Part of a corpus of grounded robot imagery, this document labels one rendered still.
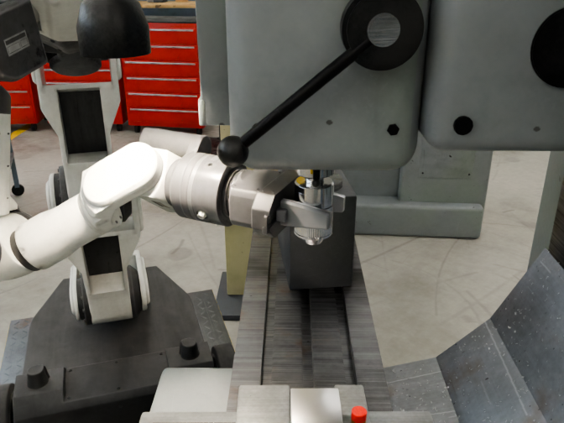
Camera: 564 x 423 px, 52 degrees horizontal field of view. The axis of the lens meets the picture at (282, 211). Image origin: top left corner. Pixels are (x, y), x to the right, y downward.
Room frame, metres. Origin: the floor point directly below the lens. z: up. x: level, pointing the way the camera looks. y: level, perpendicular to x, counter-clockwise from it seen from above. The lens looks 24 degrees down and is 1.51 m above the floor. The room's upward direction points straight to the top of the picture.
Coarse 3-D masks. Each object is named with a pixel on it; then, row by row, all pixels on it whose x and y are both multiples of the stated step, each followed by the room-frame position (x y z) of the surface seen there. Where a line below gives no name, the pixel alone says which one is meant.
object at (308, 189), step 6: (300, 180) 0.64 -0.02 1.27; (324, 180) 0.64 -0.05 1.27; (330, 180) 0.64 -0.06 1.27; (300, 186) 0.63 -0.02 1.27; (306, 186) 0.62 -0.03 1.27; (312, 186) 0.62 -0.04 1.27; (324, 186) 0.62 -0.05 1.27; (330, 186) 0.63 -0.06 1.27; (300, 192) 0.62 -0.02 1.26; (306, 192) 0.62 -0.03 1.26; (312, 192) 0.62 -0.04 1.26; (318, 192) 0.62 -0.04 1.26; (324, 192) 0.62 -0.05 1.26; (330, 192) 0.63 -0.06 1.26
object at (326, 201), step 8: (296, 192) 0.63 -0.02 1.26; (296, 200) 0.63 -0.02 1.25; (304, 200) 0.62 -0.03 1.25; (312, 200) 0.62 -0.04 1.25; (320, 200) 0.62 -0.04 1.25; (328, 200) 0.62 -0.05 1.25; (328, 208) 0.63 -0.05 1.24; (296, 232) 0.63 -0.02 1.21; (304, 232) 0.62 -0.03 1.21; (312, 232) 0.62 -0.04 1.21; (320, 232) 0.62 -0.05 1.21; (328, 232) 0.63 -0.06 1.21; (312, 240) 0.62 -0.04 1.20
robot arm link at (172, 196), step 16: (144, 128) 0.77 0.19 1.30; (160, 144) 0.75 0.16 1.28; (176, 144) 0.74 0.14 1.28; (192, 144) 0.73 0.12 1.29; (208, 144) 0.75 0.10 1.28; (176, 160) 0.72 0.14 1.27; (192, 160) 0.69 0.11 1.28; (160, 176) 0.69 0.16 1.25; (176, 176) 0.68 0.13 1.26; (160, 192) 0.69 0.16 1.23; (176, 192) 0.67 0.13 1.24; (176, 208) 0.67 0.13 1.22
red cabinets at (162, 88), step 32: (160, 32) 5.15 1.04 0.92; (192, 32) 5.11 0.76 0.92; (128, 64) 5.20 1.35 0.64; (160, 64) 5.15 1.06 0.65; (192, 64) 5.10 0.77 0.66; (32, 96) 5.28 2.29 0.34; (128, 96) 5.20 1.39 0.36; (160, 96) 5.16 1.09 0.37; (192, 96) 5.10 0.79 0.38; (32, 128) 5.30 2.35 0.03
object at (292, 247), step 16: (336, 176) 1.00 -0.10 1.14; (336, 192) 0.96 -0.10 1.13; (352, 192) 0.96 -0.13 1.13; (352, 208) 0.94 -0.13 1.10; (336, 224) 0.94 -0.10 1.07; (352, 224) 0.94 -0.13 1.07; (288, 240) 0.95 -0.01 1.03; (336, 240) 0.94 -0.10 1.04; (352, 240) 0.94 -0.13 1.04; (288, 256) 0.95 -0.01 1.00; (304, 256) 0.93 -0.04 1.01; (320, 256) 0.94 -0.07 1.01; (336, 256) 0.94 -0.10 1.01; (352, 256) 0.94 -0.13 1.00; (288, 272) 0.95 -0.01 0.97; (304, 272) 0.93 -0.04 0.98; (320, 272) 0.94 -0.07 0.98; (336, 272) 0.94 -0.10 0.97; (304, 288) 0.93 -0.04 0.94
